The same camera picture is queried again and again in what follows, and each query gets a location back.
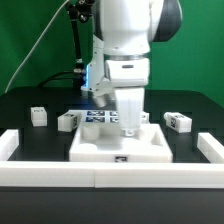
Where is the white fence block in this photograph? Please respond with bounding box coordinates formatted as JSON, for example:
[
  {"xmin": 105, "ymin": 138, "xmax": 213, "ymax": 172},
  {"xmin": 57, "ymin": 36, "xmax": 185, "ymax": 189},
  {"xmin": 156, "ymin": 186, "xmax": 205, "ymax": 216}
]
[
  {"xmin": 0, "ymin": 129, "xmax": 19, "ymax": 161},
  {"xmin": 197, "ymin": 133, "xmax": 224, "ymax": 164}
]

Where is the black cable bundle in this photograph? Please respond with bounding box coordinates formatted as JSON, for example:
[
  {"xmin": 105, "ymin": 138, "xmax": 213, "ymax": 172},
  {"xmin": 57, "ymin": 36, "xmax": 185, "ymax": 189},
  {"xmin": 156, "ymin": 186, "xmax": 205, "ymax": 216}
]
[{"xmin": 38, "ymin": 0, "xmax": 94, "ymax": 88}]

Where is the white right fence block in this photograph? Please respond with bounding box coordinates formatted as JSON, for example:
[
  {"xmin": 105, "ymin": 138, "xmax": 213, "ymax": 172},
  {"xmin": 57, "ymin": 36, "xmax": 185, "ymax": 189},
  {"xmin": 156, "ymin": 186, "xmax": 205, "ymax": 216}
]
[{"xmin": 197, "ymin": 133, "xmax": 224, "ymax": 164}]

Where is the white square tabletop part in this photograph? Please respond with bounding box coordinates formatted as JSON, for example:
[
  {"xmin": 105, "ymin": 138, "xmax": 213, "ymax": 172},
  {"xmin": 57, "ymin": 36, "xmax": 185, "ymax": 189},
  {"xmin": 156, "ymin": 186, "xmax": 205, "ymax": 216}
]
[{"xmin": 69, "ymin": 122, "xmax": 173, "ymax": 163}]

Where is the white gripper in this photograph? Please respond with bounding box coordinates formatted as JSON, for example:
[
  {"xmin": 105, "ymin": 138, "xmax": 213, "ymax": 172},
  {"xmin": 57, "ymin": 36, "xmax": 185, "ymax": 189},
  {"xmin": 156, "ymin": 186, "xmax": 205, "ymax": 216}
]
[{"xmin": 115, "ymin": 87, "xmax": 145, "ymax": 137}]

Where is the blue april tag sheet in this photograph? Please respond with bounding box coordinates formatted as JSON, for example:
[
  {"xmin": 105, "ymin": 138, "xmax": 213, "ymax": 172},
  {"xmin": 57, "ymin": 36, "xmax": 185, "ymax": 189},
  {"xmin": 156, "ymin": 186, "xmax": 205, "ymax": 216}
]
[{"xmin": 77, "ymin": 110, "xmax": 119, "ymax": 123}]

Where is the grey cable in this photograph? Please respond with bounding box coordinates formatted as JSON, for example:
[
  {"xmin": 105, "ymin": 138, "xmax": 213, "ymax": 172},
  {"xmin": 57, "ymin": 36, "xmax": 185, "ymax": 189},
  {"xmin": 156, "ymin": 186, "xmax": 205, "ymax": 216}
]
[{"xmin": 4, "ymin": 0, "xmax": 71, "ymax": 94}]

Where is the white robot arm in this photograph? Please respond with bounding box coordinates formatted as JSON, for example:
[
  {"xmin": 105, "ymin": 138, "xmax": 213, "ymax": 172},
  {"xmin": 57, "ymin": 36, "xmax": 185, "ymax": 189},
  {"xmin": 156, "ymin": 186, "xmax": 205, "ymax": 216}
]
[{"xmin": 81, "ymin": 0, "xmax": 182, "ymax": 136}]

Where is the white left fence block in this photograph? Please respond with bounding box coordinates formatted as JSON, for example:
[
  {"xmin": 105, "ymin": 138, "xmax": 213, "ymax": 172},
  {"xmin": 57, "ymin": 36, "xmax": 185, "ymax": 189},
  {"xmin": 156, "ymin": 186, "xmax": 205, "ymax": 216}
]
[{"xmin": 0, "ymin": 129, "xmax": 19, "ymax": 161}]

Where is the white front fence wall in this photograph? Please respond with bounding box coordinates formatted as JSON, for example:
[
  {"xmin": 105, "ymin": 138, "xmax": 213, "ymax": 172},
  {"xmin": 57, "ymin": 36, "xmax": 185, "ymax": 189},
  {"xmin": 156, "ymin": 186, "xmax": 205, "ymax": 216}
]
[{"xmin": 0, "ymin": 161, "xmax": 224, "ymax": 189}]

